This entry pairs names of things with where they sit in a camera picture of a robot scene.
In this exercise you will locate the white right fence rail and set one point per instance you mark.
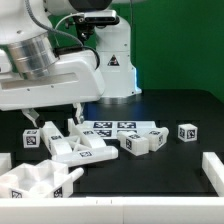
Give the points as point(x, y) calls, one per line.
point(214, 169)

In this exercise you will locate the white left fence rail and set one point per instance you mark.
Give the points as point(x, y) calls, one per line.
point(5, 163)

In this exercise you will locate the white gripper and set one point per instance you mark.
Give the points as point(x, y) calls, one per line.
point(74, 78)

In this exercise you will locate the white chair seat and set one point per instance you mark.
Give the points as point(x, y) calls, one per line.
point(47, 179)

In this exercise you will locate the white tagged cube nut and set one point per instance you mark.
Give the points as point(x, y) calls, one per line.
point(31, 138)
point(187, 132)

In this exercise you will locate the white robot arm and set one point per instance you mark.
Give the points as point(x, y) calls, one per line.
point(59, 52)

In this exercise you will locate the white front fence rail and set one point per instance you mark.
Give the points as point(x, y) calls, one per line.
point(113, 210)

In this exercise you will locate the white fence rail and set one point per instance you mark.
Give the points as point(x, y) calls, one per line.
point(214, 169)
point(113, 210)
point(5, 163)

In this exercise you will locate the white chair back frame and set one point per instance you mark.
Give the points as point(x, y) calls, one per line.
point(82, 146)

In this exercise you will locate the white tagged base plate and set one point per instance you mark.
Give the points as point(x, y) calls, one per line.
point(109, 129)

